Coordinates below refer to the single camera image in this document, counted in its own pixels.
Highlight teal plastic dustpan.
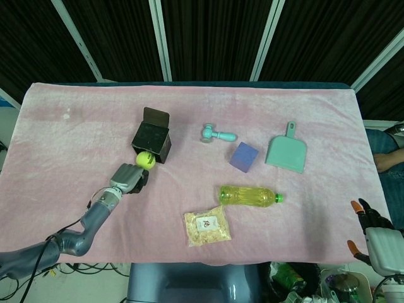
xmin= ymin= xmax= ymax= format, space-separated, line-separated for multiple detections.
xmin=264 ymin=121 xmax=308 ymax=174

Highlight clear bag of snacks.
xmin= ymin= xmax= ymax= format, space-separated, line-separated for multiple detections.
xmin=184 ymin=205 xmax=232 ymax=248

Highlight pink towel cloth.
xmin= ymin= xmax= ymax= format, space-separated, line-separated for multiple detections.
xmin=0 ymin=82 xmax=399 ymax=268

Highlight yellow plastic bottle green cap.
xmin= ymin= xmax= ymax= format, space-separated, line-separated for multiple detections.
xmin=219 ymin=185 xmax=287 ymax=209

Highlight teal toy hammer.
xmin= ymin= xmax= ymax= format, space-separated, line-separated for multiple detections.
xmin=201 ymin=123 xmax=238 ymax=145

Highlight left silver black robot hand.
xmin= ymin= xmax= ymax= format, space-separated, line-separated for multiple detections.
xmin=109 ymin=163 xmax=150 ymax=194

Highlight black open box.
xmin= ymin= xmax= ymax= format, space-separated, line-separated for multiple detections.
xmin=131 ymin=107 xmax=172 ymax=164

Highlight right silver robot hand orange fingertips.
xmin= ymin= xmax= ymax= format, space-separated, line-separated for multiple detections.
xmin=347 ymin=198 xmax=404 ymax=276

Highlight yellow tennis ball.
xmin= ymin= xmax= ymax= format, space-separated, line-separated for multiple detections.
xmin=136 ymin=151 xmax=156 ymax=171

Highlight purple foam cube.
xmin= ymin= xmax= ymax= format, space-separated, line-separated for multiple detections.
xmin=229 ymin=141 xmax=259 ymax=175

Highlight person's blue jeans leg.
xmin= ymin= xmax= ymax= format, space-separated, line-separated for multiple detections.
xmin=365 ymin=128 xmax=404 ymax=190

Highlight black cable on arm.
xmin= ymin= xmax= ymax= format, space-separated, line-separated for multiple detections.
xmin=18 ymin=186 xmax=110 ymax=303

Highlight person's bare hand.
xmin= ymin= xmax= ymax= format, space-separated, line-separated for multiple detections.
xmin=374 ymin=150 xmax=404 ymax=174

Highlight grey robot torso base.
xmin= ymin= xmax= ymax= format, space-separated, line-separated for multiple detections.
xmin=126 ymin=262 xmax=263 ymax=303

